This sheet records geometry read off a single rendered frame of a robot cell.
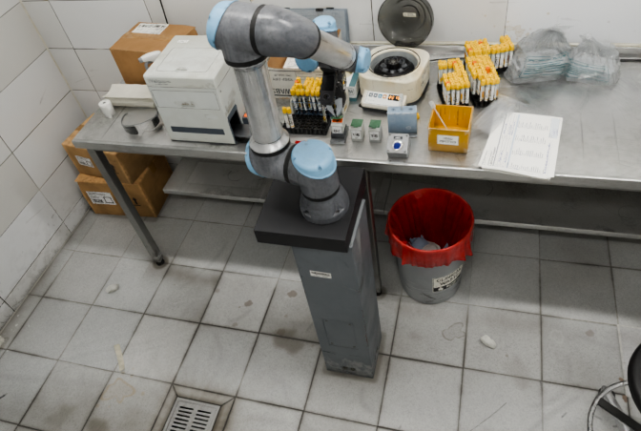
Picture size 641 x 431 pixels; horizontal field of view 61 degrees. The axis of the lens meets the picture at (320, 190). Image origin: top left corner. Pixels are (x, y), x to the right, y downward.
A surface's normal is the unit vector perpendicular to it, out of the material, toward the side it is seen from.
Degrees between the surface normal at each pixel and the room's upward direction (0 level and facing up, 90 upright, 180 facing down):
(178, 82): 90
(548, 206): 0
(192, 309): 0
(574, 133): 0
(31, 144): 90
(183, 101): 90
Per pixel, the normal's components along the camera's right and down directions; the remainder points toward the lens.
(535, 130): -0.15, -0.69
